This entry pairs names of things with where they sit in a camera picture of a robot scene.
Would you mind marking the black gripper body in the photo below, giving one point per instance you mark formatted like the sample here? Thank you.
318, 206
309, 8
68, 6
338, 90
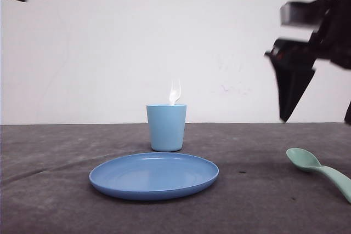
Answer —
331, 41

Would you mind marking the mint green plastic spoon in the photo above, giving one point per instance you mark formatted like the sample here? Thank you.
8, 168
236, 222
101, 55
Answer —
307, 162

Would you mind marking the white plastic fork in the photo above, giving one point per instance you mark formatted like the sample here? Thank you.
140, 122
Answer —
175, 93

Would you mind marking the light blue plastic cup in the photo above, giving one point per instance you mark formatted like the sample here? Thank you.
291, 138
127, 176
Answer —
166, 126

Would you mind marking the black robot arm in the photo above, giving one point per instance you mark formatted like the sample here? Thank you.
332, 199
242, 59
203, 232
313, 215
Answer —
293, 60

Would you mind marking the blue plastic plate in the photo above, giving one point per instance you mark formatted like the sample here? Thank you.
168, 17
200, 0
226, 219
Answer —
154, 176

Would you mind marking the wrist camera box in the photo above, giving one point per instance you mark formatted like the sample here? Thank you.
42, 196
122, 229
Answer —
305, 14

